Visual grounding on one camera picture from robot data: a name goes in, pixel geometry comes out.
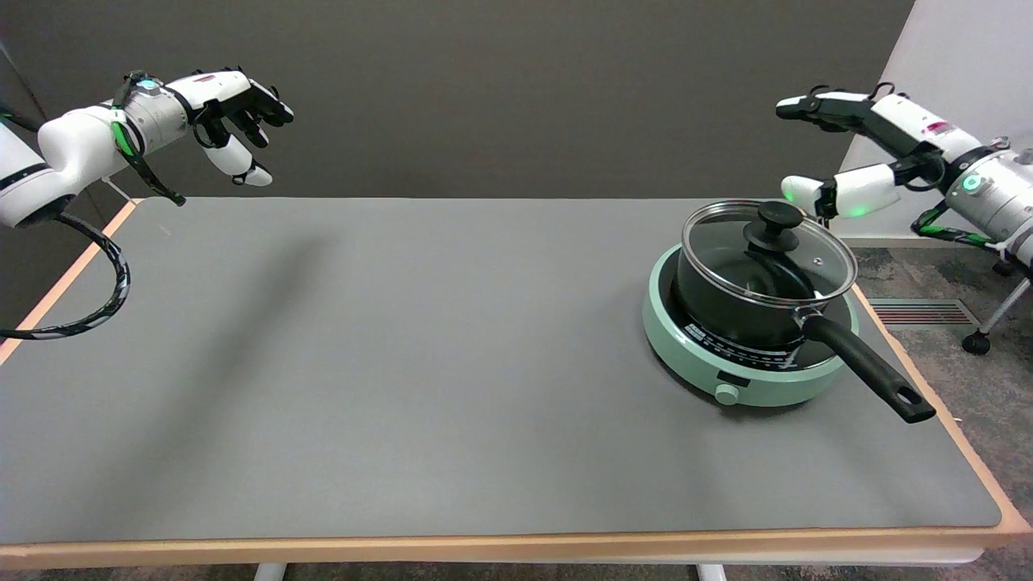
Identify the white table leg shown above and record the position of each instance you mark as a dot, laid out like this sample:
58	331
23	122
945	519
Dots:
270	573
712	573

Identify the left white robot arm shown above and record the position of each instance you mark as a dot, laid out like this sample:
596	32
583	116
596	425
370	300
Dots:
73	145

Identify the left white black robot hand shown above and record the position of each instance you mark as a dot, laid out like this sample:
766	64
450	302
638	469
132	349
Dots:
218	85

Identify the glass pot lid black knob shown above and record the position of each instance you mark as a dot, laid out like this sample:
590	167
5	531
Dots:
726	234

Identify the floor vent grille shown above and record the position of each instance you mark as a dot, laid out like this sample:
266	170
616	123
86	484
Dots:
928	313

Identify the grey table mat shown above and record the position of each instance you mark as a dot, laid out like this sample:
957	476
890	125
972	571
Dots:
403	363

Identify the wheeled metal stand base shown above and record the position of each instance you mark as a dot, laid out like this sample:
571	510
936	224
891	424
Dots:
976	342

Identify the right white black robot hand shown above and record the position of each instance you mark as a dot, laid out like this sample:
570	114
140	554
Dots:
920	121

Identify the mint green induction cooker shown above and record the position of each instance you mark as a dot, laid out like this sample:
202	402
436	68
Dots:
686	355

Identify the white partition board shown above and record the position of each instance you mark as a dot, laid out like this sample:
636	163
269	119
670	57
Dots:
968	48

